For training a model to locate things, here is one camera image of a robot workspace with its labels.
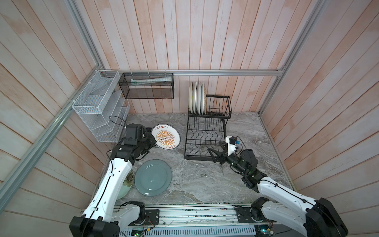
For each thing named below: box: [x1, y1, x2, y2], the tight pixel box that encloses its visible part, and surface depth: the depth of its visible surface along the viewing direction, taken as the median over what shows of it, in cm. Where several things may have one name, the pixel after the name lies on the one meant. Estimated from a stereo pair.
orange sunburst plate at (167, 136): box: [150, 123, 182, 150], surface depth 84 cm
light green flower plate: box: [116, 170, 135, 201], surface depth 85 cm
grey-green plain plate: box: [134, 158, 173, 197], surface depth 88 cm
